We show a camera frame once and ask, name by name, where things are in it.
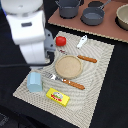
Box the red tomato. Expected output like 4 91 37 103
56 36 66 46

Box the yellow butter box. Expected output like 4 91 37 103
46 88 70 107

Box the light blue cup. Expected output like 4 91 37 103
27 72 42 92

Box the white salt shaker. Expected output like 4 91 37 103
77 35 87 49

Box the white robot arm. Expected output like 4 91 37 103
0 0 56 69

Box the round wooden plate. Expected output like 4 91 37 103
55 55 83 79

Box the beige woven placemat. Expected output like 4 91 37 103
13 31 114 128

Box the tall grey pot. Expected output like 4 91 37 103
55 0 84 19

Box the brown stove board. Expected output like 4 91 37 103
48 0 128 43

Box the cream bowl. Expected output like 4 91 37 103
116 4 128 30

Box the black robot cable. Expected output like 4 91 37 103
0 49 56 69

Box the fork with wooden handle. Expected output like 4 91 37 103
44 72 85 90

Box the knife with wooden handle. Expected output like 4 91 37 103
59 49 98 64

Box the grey saucepan with handle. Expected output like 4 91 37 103
81 0 111 26

